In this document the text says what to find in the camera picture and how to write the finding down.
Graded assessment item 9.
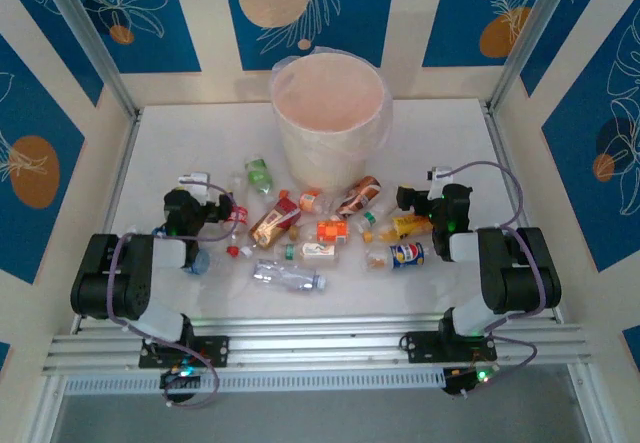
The green label clear bottle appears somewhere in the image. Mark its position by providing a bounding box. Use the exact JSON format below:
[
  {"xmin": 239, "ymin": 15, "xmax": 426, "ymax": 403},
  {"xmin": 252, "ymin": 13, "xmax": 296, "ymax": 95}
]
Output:
[{"xmin": 243, "ymin": 154, "xmax": 276, "ymax": 205}]

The blue label white cap bottle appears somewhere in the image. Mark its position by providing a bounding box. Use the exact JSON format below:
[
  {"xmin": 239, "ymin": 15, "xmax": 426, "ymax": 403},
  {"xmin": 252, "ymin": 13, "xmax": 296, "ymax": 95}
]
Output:
[{"xmin": 183, "ymin": 248, "xmax": 224, "ymax": 277}]

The red cola label bottle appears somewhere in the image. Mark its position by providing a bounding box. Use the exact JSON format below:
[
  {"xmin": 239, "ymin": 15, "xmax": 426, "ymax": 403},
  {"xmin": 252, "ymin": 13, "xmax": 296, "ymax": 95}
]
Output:
[{"xmin": 223, "ymin": 171, "xmax": 251, "ymax": 258}]

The crushed clear water bottle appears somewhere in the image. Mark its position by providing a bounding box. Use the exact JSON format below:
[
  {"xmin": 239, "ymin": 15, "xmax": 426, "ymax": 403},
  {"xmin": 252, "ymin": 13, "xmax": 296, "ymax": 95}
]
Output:
[{"xmin": 252, "ymin": 258, "xmax": 330, "ymax": 294}]

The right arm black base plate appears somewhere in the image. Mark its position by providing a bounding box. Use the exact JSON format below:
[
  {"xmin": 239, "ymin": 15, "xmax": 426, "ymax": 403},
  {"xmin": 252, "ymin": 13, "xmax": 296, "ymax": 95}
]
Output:
[{"xmin": 399, "ymin": 330, "xmax": 499, "ymax": 364}]

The aluminium side rail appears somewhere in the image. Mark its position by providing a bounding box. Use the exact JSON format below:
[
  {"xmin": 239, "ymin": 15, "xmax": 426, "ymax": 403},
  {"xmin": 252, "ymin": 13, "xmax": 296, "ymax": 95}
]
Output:
[
  {"xmin": 480, "ymin": 101, "xmax": 566, "ymax": 324},
  {"xmin": 72, "ymin": 112, "xmax": 144, "ymax": 334}
]

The yellow orange label bottle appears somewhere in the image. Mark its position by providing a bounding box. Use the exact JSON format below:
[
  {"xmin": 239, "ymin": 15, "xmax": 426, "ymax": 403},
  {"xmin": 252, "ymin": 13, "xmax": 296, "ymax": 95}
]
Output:
[{"xmin": 363, "ymin": 212, "xmax": 435, "ymax": 245}]

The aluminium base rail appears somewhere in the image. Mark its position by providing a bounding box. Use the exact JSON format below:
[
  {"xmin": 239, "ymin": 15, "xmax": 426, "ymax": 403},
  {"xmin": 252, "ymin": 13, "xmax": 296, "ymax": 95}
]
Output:
[{"xmin": 42, "ymin": 315, "xmax": 594, "ymax": 377}]

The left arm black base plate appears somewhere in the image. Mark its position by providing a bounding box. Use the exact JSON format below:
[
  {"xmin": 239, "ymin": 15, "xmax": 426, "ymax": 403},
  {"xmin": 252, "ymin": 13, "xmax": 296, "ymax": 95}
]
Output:
[{"xmin": 138, "ymin": 335, "xmax": 230, "ymax": 370}]

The aluminium lower frame bar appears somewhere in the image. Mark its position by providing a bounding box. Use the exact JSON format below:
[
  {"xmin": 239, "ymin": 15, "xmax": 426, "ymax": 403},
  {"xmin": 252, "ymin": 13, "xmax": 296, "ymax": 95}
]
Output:
[
  {"xmin": 567, "ymin": 362, "xmax": 606, "ymax": 443},
  {"xmin": 27, "ymin": 375, "xmax": 69, "ymax": 443}
]

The cream round waste bin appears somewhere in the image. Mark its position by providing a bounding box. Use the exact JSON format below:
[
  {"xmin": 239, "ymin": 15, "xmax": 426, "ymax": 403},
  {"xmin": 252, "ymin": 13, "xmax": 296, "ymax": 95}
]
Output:
[{"xmin": 272, "ymin": 52, "xmax": 394, "ymax": 189}]

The aluminium frame post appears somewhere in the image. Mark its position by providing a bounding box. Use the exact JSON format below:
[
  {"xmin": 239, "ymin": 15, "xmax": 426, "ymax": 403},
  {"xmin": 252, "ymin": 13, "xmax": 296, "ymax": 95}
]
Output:
[
  {"xmin": 34, "ymin": 0, "xmax": 142, "ymax": 120},
  {"xmin": 487, "ymin": 0, "xmax": 586, "ymax": 114}
]

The blue Pepsi label bottle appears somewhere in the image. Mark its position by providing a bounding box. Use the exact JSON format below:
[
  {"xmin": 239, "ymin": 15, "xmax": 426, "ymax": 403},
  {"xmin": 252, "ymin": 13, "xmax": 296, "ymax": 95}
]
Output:
[{"xmin": 363, "ymin": 241, "xmax": 427, "ymax": 273}]

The copper foil packet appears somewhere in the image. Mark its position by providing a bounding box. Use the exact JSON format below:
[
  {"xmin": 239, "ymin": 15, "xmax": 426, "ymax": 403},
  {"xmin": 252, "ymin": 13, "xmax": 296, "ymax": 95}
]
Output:
[{"xmin": 334, "ymin": 175, "xmax": 384, "ymax": 219}]

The white slotted cable duct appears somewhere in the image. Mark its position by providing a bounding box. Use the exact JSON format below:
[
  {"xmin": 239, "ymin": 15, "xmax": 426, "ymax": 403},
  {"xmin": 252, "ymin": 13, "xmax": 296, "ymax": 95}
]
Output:
[{"xmin": 62, "ymin": 366, "xmax": 447, "ymax": 397}]

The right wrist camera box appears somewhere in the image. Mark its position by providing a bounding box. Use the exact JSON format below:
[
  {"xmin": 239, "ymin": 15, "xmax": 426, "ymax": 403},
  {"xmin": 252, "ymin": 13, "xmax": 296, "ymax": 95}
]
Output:
[{"xmin": 425, "ymin": 164, "xmax": 455, "ymax": 199}]

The white label green cap bottle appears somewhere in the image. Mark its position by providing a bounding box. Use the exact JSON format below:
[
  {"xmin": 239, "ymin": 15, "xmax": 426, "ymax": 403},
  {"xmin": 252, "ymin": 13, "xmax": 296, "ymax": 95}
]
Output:
[{"xmin": 272, "ymin": 240, "xmax": 342, "ymax": 267}]

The translucent plastic bin liner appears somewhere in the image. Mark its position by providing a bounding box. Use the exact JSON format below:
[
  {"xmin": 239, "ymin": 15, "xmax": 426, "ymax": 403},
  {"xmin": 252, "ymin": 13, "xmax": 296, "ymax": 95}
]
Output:
[{"xmin": 269, "ymin": 45, "xmax": 396, "ymax": 149}]

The orange cap orange label bottle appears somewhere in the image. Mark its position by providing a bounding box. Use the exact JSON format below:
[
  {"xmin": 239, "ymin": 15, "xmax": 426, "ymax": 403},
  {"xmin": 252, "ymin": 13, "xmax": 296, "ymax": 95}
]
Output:
[{"xmin": 278, "ymin": 188, "xmax": 337, "ymax": 219}]

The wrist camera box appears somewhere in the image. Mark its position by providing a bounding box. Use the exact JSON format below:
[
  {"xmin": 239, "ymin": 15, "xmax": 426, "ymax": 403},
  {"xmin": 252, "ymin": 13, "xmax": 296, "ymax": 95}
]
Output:
[
  {"xmin": 177, "ymin": 171, "xmax": 211, "ymax": 203},
  {"xmin": 425, "ymin": 164, "xmax": 455, "ymax": 199}
]

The small clear green cap bottle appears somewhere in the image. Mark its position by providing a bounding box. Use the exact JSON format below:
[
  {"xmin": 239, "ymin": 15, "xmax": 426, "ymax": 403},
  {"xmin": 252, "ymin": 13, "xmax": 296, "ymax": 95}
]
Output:
[{"xmin": 349, "ymin": 201, "xmax": 397, "ymax": 237}]

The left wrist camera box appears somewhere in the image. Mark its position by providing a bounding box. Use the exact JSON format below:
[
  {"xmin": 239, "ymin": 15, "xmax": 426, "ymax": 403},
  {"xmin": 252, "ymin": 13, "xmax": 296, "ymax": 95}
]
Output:
[{"xmin": 177, "ymin": 171, "xmax": 211, "ymax": 203}]

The orange label juice bottle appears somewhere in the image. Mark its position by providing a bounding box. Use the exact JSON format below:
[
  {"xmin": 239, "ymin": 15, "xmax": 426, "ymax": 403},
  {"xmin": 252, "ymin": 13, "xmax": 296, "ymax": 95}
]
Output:
[{"xmin": 288, "ymin": 218, "xmax": 351, "ymax": 245}]

